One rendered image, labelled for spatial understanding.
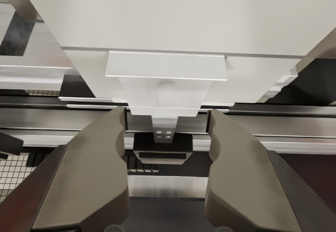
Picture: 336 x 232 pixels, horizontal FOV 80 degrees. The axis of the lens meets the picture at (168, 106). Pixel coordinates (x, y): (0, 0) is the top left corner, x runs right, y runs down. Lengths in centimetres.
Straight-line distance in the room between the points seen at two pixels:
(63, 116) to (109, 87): 33
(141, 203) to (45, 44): 21
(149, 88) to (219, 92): 7
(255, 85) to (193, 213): 13
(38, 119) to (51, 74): 29
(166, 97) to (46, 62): 14
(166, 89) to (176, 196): 11
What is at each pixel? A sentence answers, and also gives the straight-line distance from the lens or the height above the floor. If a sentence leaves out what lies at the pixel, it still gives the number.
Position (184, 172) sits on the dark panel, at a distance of 73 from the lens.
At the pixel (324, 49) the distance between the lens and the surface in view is 43.
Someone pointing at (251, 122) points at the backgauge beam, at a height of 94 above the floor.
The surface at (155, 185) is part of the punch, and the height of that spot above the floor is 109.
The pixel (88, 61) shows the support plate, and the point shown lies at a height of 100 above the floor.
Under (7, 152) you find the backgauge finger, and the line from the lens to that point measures 58.
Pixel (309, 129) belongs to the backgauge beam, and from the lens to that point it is 59.
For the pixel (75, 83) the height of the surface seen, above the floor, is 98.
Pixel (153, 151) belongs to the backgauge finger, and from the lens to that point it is 41.
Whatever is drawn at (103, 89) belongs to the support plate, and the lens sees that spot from 22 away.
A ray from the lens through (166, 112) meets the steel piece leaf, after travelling 26.
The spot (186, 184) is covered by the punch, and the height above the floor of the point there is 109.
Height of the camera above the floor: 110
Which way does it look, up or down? 23 degrees down
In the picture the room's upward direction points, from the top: 179 degrees counter-clockwise
